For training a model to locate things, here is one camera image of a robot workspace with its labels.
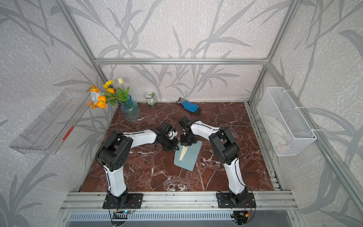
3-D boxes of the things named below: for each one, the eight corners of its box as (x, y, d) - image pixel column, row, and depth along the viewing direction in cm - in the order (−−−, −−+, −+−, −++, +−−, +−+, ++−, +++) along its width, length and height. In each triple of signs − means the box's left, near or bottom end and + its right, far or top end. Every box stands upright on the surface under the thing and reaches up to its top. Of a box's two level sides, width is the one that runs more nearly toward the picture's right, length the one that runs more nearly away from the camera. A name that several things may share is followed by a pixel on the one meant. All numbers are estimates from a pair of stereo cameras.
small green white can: (146, 105, 121) (144, 98, 115) (148, 98, 127) (146, 91, 120) (155, 105, 121) (153, 98, 115) (157, 98, 127) (155, 91, 120)
